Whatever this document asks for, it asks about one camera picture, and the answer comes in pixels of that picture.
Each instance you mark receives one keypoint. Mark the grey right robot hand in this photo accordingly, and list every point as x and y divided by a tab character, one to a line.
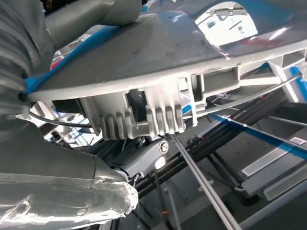
48	190

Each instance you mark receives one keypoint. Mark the grey metal ceiling rod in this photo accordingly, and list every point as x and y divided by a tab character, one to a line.
206	185

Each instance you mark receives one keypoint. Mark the black ceiling pipes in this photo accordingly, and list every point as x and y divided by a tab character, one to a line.
206	144

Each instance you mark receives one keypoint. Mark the grey ceiling vent panel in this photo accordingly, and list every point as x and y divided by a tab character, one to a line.
285	184
258	164

